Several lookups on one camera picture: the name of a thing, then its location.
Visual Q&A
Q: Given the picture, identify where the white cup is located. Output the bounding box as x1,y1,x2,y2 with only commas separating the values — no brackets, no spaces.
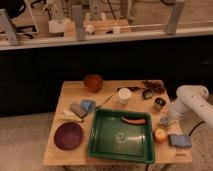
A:
118,88,132,105

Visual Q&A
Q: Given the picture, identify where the wooden table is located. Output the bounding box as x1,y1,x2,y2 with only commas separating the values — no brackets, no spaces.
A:
42,79,194,167

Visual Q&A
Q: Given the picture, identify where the white box device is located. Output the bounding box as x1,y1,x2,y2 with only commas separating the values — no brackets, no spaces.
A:
48,18,70,33

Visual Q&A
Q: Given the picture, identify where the green plastic tray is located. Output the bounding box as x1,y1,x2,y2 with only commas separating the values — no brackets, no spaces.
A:
88,109,155,164

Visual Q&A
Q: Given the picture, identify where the orange brown bowl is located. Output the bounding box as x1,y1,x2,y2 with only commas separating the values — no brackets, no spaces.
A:
84,74,103,93

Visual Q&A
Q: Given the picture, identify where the grey metal post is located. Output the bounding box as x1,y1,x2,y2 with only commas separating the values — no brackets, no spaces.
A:
72,5,85,41
0,9,20,46
165,0,185,35

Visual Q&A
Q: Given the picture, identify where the small dark cup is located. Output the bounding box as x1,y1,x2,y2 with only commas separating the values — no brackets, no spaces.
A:
142,90,154,100

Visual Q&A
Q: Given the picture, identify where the thin brush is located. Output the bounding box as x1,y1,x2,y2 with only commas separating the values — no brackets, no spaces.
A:
96,94,113,109

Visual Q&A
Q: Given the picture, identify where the light blue cloth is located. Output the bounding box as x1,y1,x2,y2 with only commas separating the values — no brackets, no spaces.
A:
80,99,96,112

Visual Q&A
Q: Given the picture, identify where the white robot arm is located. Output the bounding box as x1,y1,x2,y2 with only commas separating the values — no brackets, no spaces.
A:
168,85,213,128

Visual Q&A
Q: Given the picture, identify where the grey metal post left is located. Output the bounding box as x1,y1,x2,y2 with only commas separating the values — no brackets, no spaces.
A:
0,9,20,46

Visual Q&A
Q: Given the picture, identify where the grey metal post middle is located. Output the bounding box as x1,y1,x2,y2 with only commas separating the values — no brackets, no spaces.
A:
72,5,85,41

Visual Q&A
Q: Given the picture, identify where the grey metal post right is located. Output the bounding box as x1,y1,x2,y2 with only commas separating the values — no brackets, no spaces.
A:
165,0,185,35

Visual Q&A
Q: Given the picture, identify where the blue grey sponge right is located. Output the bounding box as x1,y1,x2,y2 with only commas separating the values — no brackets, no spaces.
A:
168,134,192,148

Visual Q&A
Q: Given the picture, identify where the orange sausage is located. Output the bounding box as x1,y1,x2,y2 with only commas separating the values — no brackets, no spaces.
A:
121,116,146,125

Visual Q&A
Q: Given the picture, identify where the purple round plate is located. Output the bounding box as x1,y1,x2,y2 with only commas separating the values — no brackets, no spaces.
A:
54,122,83,150

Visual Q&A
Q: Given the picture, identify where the pale yellow cloth left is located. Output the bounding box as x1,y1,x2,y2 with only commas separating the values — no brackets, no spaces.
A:
59,109,83,122

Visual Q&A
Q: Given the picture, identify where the red yellow apple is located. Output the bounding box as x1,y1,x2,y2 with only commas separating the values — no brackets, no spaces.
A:
153,128,167,143

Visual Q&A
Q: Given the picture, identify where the dark brown dried bunch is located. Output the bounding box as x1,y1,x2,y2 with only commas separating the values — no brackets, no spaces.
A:
143,80,165,94

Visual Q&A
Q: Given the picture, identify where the small glass jar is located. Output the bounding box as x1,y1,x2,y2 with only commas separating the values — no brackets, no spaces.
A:
153,97,166,112

